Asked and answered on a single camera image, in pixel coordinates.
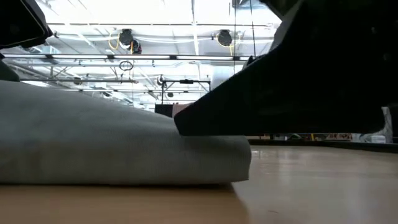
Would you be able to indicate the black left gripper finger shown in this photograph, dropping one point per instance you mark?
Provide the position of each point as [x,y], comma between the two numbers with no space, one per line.
[5,74]

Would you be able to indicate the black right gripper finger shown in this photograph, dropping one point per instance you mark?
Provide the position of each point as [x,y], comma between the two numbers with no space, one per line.
[264,102]

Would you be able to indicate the grey cloth towel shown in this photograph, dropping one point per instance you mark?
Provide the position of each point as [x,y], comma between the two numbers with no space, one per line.
[109,146]

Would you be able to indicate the white building column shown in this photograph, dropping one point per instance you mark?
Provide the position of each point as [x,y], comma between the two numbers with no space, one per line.
[222,81]

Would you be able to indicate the floral patterned cloth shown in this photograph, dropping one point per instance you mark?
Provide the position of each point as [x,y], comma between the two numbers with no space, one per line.
[387,121]

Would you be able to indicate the pink hanging cloth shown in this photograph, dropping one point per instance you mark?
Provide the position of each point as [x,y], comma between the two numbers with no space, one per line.
[178,109]

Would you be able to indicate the small black monitor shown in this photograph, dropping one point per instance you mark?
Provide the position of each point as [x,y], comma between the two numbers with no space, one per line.
[163,110]

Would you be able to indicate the red and black ceiling device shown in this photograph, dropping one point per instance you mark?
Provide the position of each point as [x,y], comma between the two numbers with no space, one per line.
[136,47]

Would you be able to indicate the black table edge frame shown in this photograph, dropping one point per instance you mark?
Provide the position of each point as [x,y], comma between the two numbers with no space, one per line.
[311,143]

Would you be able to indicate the black metal frame stand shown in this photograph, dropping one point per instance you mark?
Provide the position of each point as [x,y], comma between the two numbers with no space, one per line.
[186,81]

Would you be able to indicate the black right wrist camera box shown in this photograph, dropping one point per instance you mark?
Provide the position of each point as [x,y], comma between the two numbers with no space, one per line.
[276,6]

